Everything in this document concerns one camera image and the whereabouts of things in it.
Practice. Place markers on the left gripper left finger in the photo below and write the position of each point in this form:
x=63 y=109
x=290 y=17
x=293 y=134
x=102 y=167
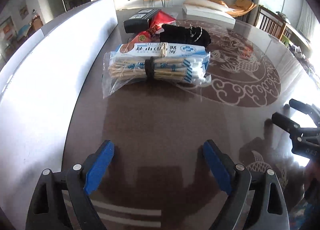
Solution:
x=47 y=208

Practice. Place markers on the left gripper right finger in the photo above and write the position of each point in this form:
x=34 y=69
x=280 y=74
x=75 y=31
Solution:
x=268 y=208

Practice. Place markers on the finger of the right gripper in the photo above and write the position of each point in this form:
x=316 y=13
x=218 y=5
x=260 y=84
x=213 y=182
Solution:
x=311 y=110
x=286 y=124

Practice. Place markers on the person's right hand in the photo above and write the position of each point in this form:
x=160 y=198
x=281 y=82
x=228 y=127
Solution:
x=311 y=172

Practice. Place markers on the wooden dining chair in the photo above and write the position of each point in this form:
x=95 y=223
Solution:
x=272 y=23

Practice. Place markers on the cotton swabs plastic bag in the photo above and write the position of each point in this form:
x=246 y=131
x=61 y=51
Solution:
x=120 y=70

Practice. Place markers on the orange lounge chair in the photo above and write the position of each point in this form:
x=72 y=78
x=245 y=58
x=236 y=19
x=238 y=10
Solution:
x=239 y=8

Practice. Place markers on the white storage box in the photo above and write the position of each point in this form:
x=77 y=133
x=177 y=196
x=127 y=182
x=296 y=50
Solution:
x=40 y=86

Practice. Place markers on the blue white medicine box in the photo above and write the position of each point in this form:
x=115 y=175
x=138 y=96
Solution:
x=160 y=50

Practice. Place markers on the white foam board stack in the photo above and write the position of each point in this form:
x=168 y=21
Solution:
x=208 y=9

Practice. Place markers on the red packet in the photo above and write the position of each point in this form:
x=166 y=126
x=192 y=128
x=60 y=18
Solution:
x=158 y=20

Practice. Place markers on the black box with pictures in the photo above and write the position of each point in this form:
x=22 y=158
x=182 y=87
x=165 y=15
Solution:
x=140 y=21

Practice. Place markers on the black velvet pouch with chain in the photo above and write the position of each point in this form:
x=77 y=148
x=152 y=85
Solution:
x=194 y=35

